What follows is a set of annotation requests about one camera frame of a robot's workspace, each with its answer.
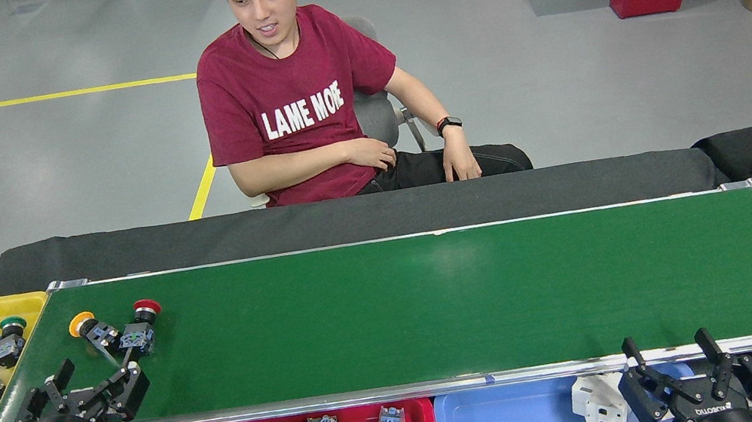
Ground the white circuit breaker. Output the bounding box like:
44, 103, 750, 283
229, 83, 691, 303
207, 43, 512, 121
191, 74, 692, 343
567, 368, 637, 422

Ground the long green conveyor belt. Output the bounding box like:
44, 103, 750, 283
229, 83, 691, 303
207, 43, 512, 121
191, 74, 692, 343
0, 165, 752, 422

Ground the person's left hand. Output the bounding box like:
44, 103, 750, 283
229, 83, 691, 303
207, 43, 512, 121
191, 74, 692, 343
437, 125, 485, 185

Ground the person's right hand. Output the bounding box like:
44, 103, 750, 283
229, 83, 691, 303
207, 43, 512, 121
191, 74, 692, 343
341, 133, 401, 179

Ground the black wrist watch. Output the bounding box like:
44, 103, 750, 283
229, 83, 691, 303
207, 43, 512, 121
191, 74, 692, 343
434, 114, 464, 138

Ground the person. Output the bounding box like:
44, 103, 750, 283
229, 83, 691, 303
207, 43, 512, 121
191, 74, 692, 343
182, 0, 534, 222

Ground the grey office chair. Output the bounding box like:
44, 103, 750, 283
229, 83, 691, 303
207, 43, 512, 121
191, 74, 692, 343
221, 6, 433, 209

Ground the yellow push button switch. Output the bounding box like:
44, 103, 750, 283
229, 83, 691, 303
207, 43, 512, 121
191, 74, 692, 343
66, 306, 123, 358

